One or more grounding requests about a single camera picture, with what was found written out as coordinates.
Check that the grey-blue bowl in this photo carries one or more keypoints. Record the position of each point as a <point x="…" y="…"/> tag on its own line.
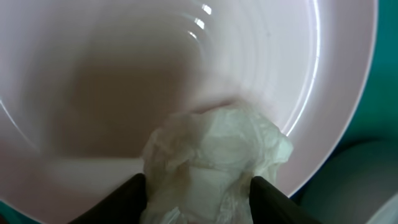
<point x="354" y="185"/>

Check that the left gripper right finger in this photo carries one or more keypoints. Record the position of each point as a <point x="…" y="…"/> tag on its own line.
<point x="270" y="206"/>

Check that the white tissue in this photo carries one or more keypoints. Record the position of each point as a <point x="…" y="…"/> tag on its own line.
<point x="198" y="167"/>

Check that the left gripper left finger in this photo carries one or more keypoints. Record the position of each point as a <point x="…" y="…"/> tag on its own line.
<point x="124" y="205"/>

